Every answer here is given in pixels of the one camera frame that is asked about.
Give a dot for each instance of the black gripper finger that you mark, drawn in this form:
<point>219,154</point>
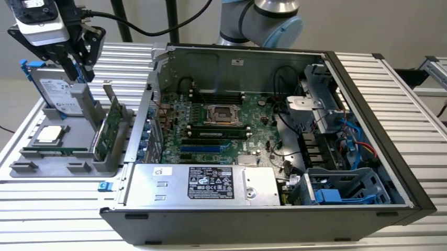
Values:
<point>98,41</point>
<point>70,68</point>

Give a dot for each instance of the green and black graphics card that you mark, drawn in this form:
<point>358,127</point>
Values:
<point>112,123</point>

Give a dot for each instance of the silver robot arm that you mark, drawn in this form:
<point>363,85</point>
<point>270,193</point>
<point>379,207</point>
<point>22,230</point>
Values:
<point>245,23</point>

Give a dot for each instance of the hard disk in blue carrier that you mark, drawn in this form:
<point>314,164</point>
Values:
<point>56,91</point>

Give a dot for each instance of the black stand pole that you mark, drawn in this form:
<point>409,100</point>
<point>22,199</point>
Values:
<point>122,21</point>
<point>172,21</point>

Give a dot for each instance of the silver CPU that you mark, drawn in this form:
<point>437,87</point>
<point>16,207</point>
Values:
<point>51,134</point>

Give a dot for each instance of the green RAM stick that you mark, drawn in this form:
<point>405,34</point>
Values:
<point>210,134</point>
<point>52,150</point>

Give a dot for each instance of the grey parts rack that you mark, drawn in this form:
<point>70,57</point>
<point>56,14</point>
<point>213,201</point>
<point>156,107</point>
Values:
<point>51,167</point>

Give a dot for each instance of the black RAM slot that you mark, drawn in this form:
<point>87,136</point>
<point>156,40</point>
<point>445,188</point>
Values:
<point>222,101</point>
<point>222,93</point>
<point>222,96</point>
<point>221,127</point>
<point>221,137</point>
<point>221,130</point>

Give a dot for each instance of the CPU socket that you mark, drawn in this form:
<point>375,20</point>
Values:
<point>221,114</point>

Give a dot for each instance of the small blue plastic clip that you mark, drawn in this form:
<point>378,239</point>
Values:
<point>104,187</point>

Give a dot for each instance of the short black expansion slot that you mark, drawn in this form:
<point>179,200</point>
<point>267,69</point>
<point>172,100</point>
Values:
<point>184,156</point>

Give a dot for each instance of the long black expansion slot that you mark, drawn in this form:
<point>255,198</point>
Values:
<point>202,142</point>

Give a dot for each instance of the blue expansion slot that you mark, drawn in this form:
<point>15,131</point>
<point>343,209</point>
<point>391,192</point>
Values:
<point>202,149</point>

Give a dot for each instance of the green motherboard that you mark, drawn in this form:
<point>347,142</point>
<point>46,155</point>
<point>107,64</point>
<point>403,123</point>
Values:
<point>251,115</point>

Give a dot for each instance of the silver coin battery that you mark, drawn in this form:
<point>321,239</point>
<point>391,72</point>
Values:
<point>262,102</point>

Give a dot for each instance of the silver power supply unit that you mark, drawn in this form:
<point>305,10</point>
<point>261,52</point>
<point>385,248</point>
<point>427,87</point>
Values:
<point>175,188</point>

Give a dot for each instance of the small silver heat sink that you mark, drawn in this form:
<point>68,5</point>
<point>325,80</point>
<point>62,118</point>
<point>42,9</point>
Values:
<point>247,160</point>

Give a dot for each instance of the silver metal drive cage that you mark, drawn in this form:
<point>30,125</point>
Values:
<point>301,103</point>

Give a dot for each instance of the open black PC case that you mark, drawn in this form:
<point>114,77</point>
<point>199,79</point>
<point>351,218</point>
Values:
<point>245,227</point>

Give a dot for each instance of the grey plastic disk bay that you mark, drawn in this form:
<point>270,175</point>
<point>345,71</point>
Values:
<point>363,173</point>

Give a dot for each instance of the neighbouring metal table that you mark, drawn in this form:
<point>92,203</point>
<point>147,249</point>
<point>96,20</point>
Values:
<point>433,65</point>

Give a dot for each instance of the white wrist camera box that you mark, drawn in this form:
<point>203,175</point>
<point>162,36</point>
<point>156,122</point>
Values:
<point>42,31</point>

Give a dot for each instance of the blue plastic drive bracket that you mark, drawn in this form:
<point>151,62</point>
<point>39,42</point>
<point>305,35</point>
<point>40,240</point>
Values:
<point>327,196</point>

